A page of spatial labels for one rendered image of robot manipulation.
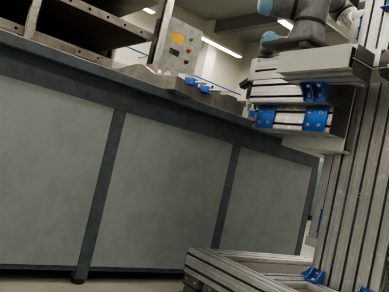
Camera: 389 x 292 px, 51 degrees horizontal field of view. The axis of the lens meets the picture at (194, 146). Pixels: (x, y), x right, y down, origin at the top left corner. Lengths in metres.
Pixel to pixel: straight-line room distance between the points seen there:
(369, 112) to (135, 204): 0.94
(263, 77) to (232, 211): 0.72
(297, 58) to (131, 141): 0.70
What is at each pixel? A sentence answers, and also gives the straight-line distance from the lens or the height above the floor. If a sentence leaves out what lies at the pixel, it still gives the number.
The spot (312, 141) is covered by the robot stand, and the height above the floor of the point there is 0.71.
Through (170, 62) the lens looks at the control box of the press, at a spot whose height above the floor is 1.17.
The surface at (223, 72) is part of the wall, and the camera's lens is 11.21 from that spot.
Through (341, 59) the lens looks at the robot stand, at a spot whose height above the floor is 0.90.
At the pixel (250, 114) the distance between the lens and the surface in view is 1.93.
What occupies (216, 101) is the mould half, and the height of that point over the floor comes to 0.84.
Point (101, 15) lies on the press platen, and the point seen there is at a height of 1.26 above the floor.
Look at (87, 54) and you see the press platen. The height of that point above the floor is 1.02.
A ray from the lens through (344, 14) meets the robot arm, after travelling 2.28.
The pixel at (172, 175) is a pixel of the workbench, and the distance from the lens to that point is 1.74.
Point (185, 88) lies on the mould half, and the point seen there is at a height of 0.82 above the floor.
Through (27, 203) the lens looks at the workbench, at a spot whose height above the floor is 0.28.
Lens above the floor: 0.51
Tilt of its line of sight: 3 degrees up
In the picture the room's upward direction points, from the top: 13 degrees clockwise
